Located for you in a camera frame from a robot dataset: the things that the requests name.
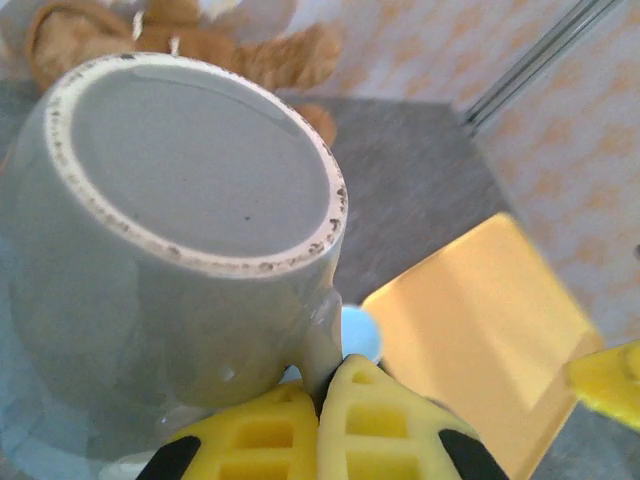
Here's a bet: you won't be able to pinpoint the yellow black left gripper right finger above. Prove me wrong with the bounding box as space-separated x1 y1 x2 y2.
318 354 509 480

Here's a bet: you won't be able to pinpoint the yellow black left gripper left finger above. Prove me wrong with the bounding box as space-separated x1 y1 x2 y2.
134 382 321 480

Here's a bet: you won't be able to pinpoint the yellow plastic tray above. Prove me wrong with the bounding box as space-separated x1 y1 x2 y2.
359 212 606 480

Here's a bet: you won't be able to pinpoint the brown teddy bear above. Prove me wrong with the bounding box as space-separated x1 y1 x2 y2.
24 0 344 146

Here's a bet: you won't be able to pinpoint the light blue ceramic mug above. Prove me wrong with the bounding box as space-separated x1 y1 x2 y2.
341 307 385 365

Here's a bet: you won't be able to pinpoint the grey ceramic mug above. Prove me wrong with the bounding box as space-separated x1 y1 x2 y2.
0 51 350 412

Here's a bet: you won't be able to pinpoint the aluminium frame post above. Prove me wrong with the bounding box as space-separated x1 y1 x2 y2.
459 0 621 129

